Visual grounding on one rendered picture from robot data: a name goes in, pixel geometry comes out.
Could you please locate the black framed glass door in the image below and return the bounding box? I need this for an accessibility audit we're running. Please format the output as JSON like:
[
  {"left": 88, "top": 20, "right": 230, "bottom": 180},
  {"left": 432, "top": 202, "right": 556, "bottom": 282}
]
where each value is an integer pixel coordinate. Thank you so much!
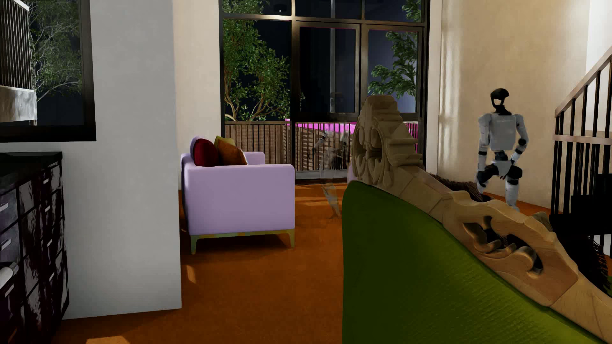
[{"left": 219, "top": 0, "right": 430, "bottom": 181}]

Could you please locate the dark wooden stair railing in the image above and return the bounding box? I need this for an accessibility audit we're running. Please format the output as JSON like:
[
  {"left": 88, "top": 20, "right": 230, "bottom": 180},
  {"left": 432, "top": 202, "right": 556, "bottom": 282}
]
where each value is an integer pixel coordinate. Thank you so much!
[{"left": 550, "top": 46, "right": 612, "bottom": 254}]

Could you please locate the light purple sofa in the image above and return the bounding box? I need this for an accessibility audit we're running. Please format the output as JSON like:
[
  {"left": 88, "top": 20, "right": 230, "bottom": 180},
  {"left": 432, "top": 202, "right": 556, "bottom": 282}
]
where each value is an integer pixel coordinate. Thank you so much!
[{"left": 181, "top": 137, "right": 296, "bottom": 254}]

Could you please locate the white humanoid robot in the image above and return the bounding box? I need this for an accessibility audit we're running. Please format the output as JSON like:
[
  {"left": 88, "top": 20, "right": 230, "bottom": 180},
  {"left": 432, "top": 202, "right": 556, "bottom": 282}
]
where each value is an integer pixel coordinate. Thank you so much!
[{"left": 475, "top": 88, "right": 529, "bottom": 211}]

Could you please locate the black chest of drawers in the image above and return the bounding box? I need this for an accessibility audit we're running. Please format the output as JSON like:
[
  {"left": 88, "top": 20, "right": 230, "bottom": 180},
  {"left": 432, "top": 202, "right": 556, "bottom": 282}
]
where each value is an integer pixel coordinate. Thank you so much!
[{"left": 0, "top": 152, "right": 70, "bottom": 344}]

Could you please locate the orange brown cushion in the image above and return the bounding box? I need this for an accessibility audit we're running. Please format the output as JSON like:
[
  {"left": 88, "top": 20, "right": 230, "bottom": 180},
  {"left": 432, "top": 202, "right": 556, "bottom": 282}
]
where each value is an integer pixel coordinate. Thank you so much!
[{"left": 217, "top": 139, "right": 248, "bottom": 166}]

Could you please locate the dark red cushion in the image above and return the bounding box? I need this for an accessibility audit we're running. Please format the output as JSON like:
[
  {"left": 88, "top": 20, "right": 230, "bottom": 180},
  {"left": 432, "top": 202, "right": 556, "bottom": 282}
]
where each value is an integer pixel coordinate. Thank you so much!
[{"left": 193, "top": 139, "right": 221, "bottom": 167}]

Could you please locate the black framed window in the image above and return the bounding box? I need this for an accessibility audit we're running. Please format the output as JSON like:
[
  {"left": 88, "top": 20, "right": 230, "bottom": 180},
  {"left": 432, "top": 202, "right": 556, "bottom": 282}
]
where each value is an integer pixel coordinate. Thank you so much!
[{"left": 0, "top": 0, "right": 97, "bottom": 143}]

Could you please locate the green sofa carved wood frame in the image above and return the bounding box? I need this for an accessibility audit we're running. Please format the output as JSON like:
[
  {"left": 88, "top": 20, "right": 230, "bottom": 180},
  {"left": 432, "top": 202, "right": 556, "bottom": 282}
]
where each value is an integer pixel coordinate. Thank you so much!
[{"left": 341, "top": 95, "right": 612, "bottom": 344}]

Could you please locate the wooden slat balcony fence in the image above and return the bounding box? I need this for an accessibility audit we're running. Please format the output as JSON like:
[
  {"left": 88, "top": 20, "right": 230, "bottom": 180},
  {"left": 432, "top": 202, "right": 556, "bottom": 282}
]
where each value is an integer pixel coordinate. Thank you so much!
[{"left": 225, "top": 120, "right": 419, "bottom": 173}]

